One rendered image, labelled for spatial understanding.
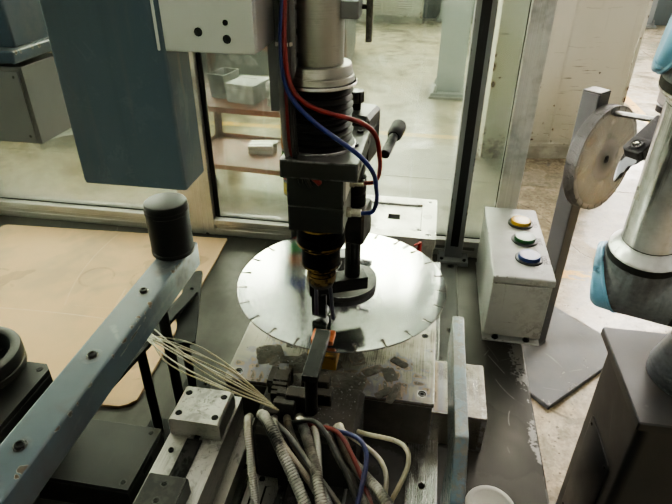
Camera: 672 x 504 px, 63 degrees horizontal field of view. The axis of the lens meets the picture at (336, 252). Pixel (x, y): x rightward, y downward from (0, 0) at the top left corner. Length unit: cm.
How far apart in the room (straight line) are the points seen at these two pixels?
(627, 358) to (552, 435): 89
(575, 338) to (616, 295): 138
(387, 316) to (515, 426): 30
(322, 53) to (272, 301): 42
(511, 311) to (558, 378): 114
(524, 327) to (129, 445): 71
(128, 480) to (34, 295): 63
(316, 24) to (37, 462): 46
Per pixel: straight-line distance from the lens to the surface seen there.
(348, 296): 84
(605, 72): 410
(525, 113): 123
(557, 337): 238
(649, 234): 97
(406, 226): 116
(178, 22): 52
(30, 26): 71
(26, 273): 143
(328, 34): 55
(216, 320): 115
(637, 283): 101
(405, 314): 82
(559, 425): 207
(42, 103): 71
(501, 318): 109
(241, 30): 50
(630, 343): 122
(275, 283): 88
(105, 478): 83
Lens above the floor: 145
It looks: 32 degrees down
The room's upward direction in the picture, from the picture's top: straight up
